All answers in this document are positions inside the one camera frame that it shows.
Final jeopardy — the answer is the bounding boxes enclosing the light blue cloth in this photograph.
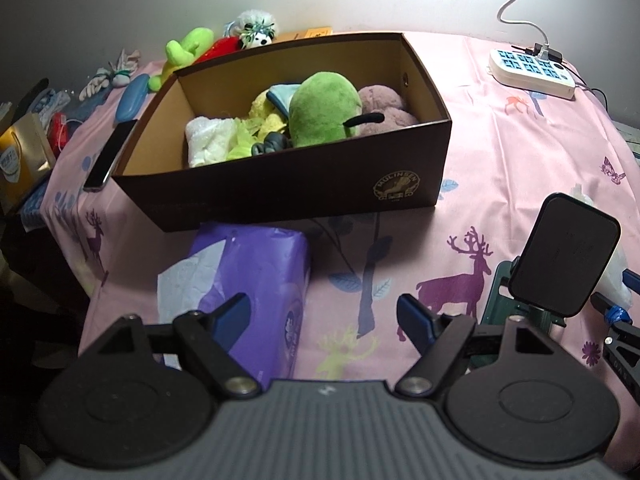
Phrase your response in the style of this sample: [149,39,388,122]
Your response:
[265,85,302,122]

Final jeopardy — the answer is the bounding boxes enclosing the gold tissue box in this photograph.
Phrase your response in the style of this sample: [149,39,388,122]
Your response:
[0,112,57,214]

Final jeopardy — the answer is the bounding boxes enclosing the red packet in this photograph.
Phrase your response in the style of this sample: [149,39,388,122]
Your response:
[47,112,69,154]

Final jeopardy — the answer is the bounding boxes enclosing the red plush toy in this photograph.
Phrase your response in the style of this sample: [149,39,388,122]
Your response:
[192,36,242,64]

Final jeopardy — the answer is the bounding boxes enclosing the lime green plush toy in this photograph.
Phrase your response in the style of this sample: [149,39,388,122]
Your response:
[147,27,215,92]

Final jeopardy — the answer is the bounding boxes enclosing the large green plush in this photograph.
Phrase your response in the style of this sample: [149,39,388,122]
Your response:
[289,72,385,149]

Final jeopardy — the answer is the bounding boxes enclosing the white power strip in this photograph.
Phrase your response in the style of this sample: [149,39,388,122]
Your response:
[489,49,577,100]

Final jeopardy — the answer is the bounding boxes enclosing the white flower-shaped toy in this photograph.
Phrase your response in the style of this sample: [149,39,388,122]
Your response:
[79,49,142,102]

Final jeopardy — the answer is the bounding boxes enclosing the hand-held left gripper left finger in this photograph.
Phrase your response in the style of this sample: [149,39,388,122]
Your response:
[97,292,264,402]

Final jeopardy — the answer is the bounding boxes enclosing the grey knotted cloth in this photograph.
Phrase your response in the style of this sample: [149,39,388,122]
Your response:
[250,131,292,157]

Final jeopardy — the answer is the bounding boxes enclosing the black cable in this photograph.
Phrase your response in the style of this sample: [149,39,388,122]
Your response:
[574,79,612,112]

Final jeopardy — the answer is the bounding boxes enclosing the white fluffy plush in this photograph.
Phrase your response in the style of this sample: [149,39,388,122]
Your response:
[230,10,278,36]

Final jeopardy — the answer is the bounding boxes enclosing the lime green frilly cloth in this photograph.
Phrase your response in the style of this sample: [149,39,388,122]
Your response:
[225,117,262,162]

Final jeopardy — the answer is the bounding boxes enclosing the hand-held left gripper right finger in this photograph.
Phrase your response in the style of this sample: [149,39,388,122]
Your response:
[395,294,559,399]

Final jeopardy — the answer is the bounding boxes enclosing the pink fuzzy plush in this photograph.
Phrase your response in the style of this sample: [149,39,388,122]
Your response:
[357,85,421,137]

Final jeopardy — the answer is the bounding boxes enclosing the blue glasses case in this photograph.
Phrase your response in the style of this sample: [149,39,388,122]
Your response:
[114,74,151,124]

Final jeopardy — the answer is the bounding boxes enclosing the striped cloth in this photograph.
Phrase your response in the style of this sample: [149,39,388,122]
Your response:
[29,87,72,122]

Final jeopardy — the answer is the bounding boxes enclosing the pink printed bedsheet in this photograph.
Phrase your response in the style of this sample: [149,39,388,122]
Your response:
[40,30,640,461]

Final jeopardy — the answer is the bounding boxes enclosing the black plug adapter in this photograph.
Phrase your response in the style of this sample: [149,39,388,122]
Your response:
[531,42,564,64]

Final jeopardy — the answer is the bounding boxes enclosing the white towel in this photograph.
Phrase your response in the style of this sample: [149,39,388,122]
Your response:
[185,116,237,169]

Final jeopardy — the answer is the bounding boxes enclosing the yellow towel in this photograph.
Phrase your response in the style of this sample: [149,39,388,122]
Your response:
[247,89,292,137]

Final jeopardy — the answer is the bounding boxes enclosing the brown cardboard box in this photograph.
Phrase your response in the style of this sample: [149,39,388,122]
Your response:
[111,31,453,233]

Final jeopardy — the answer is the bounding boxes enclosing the blue patterned cloth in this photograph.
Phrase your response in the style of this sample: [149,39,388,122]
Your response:
[20,180,52,232]

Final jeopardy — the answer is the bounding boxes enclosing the black smartphone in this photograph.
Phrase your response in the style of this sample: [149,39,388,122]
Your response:
[82,120,139,192]

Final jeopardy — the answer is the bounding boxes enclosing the small panda plush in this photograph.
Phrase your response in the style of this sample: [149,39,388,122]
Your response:
[239,30,274,50]

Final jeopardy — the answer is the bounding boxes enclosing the yellow flat box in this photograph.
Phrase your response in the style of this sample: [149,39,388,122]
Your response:
[275,27,334,44]

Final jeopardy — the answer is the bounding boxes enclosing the purple tissue pack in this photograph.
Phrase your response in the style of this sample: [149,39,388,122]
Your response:
[157,222,312,382]

